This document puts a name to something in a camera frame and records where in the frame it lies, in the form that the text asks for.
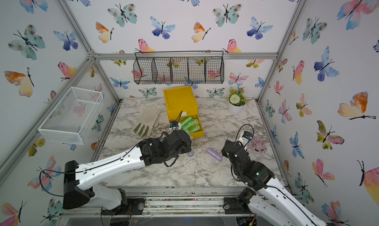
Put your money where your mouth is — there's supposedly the black wire wall basket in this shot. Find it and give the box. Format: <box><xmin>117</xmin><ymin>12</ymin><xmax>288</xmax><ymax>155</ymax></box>
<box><xmin>132</xmin><ymin>50</ymin><xmax>225</xmax><ymax>86</ymax></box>

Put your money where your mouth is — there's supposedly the potted artificial plant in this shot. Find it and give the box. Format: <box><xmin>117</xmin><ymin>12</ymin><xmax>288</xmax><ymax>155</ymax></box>
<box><xmin>228</xmin><ymin>87</ymin><xmax>247</xmax><ymax>115</ymax></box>

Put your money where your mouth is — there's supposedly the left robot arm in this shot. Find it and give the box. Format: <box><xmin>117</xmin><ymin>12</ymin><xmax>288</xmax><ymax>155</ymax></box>
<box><xmin>63</xmin><ymin>130</ymin><xmax>191</xmax><ymax>211</ymax></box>

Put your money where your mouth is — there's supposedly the white green work glove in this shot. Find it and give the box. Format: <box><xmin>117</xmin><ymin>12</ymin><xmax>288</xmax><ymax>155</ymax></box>
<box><xmin>132</xmin><ymin>107</ymin><xmax>161</xmax><ymax>138</ymax></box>

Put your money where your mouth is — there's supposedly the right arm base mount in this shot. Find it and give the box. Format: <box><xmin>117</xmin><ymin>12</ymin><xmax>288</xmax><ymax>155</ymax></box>
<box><xmin>223</xmin><ymin>188</ymin><xmax>256</xmax><ymax>214</ymax></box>

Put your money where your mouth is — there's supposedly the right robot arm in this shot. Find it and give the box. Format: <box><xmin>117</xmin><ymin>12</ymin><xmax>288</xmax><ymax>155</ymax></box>
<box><xmin>222</xmin><ymin>140</ymin><xmax>327</xmax><ymax>226</ymax></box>

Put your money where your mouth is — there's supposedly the pink coral ornament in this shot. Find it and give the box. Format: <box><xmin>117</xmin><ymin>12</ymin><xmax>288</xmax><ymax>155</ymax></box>
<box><xmin>251</xmin><ymin>137</ymin><xmax>267</xmax><ymax>154</ymax></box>

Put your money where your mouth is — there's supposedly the yellow drawer cabinet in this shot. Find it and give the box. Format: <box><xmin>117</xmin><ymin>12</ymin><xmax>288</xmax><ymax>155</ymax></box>
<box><xmin>163</xmin><ymin>86</ymin><xmax>204</xmax><ymax>139</ymax></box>

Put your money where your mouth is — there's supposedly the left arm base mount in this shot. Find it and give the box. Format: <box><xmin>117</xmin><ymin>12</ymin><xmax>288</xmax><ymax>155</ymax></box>
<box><xmin>101</xmin><ymin>192</ymin><xmax>146</xmax><ymax>216</ymax></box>

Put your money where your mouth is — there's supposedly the white mesh wall basket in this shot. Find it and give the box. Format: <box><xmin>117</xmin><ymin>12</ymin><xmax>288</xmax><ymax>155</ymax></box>
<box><xmin>38</xmin><ymin>87</ymin><xmax>104</xmax><ymax>145</ymax></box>

